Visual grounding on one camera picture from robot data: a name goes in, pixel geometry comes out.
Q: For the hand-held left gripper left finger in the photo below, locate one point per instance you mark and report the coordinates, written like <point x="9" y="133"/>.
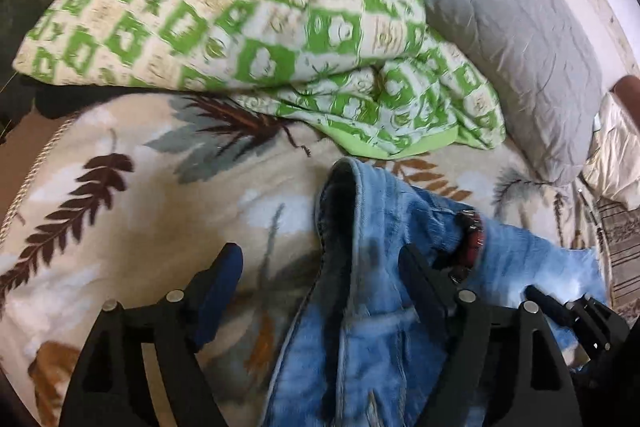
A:
<point x="224" y="277"/>

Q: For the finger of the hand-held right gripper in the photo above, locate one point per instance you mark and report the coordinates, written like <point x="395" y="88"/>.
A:
<point x="547" y="304"/>
<point x="597" y="322"/>

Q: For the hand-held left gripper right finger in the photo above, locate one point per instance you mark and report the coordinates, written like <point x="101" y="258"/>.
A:
<point x="417" y="279"/>

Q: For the blue denim pants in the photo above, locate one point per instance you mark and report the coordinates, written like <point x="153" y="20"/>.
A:
<point x="370" y="307"/>

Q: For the striped brown sofa upholstery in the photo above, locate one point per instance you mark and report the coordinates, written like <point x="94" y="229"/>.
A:
<point x="622" y="252"/>

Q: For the beige leaf-patterned blanket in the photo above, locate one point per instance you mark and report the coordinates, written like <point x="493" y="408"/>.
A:
<point x="150" y="207"/>

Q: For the cream quilted cloth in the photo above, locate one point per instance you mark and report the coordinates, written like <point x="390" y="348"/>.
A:
<point x="617" y="152"/>

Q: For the green patterned duvet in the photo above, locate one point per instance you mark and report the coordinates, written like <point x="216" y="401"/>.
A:
<point x="240" y="22"/>

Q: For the grey quilted pillow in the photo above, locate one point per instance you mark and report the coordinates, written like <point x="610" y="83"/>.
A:
<point x="505" y="37"/>

